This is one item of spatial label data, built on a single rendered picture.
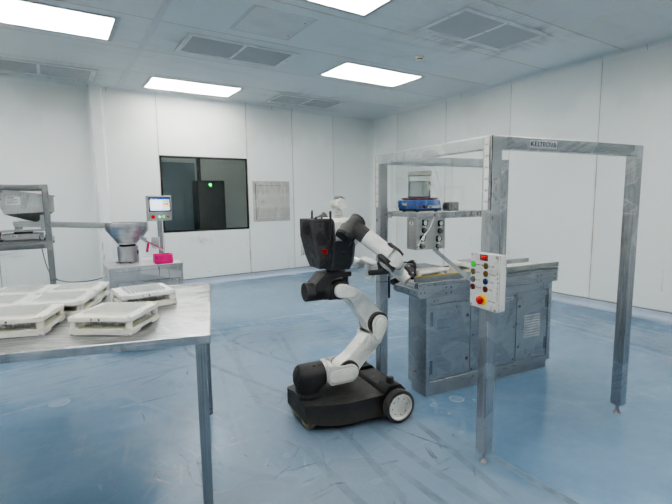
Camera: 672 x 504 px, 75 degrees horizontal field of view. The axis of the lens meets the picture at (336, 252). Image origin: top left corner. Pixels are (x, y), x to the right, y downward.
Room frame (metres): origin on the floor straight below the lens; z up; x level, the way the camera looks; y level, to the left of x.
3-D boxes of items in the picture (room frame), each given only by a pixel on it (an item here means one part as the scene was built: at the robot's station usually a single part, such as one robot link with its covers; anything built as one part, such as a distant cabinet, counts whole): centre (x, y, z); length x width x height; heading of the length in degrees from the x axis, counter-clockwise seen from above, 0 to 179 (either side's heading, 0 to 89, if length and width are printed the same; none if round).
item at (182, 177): (7.04, 2.04, 1.43); 1.38 x 0.01 x 1.16; 123
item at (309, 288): (2.58, 0.06, 0.82); 0.28 x 0.13 x 0.18; 116
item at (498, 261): (2.01, -0.71, 0.94); 0.17 x 0.06 x 0.26; 26
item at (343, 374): (2.61, 0.00, 0.28); 0.21 x 0.20 x 0.13; 116
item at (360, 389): (2.62, -0.03, 0.19); 0.64 x 0.52 x 0.33; 116
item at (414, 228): (2.75, -0.57, 1.11); 0.22 x 0.11 x 0.20; 116
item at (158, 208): (4.36, 1.74, 1.07); 0.23 x 0.10 x 0.62; 123
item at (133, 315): (1.73, 0.89, 0.89); 0.25 x 0.24 x 0.02; 178
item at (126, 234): (4.14, 1.91, 0.95); 0.49 x 0.36 x 0.37; 123
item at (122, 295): (2.14, 0.96, 0.89); 0.25 x 0.24 x 0.02; 37
